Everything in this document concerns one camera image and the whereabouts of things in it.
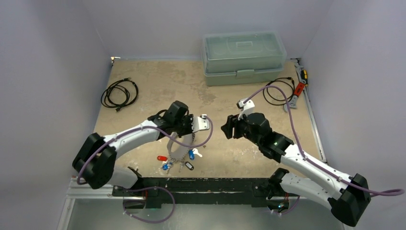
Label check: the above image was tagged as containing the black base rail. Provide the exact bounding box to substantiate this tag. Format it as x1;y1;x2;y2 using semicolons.
113;177;295;212

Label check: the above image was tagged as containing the black coiled cable left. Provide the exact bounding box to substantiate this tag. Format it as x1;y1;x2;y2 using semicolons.
101;78;139;112

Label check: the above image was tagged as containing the red handled adjustable wrench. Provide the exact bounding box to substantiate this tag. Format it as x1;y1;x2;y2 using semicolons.
283;82;306;112

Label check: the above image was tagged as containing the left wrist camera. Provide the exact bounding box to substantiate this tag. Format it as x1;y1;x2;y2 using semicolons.
192;114;211;133

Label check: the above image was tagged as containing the yellow black tool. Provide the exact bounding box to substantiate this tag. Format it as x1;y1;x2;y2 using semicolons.
294;60;308;86

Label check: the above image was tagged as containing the green plastic toolbox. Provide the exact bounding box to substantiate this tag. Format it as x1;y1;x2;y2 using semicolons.
201;31;287;86

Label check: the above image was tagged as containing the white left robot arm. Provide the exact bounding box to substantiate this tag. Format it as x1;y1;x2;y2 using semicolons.
72;101;198;196

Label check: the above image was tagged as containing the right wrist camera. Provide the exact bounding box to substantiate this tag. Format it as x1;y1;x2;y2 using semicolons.
237;98;255;120

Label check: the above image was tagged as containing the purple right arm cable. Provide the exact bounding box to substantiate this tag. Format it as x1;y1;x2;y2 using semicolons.
242;85;405;217

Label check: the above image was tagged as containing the black coiled cable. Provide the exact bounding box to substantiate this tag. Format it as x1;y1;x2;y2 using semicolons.
101;78;139;112
262;77;296;106

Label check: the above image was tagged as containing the black coiled cable right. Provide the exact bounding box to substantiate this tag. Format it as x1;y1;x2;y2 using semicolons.
262;77;296;106

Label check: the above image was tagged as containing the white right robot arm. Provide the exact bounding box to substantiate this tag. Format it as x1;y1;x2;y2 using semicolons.
221;113;371;227

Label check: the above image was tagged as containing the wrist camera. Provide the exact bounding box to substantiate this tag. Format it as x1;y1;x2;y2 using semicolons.
192;114;211;133
237;98;255;120

